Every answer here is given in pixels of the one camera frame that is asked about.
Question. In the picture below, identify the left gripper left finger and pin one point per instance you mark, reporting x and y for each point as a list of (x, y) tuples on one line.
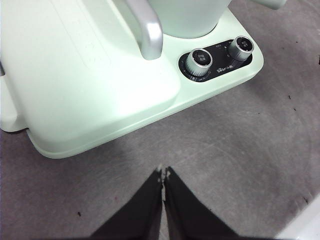
[(135, 217)]

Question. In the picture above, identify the silver control knob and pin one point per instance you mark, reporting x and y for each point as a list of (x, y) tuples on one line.
[(242, 46), (201, 58)]

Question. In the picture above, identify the green breakfast machine base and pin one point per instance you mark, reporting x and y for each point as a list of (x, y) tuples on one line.
[(212, 92)]

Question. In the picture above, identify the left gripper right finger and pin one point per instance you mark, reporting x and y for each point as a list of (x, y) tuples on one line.
[(190, 217)]

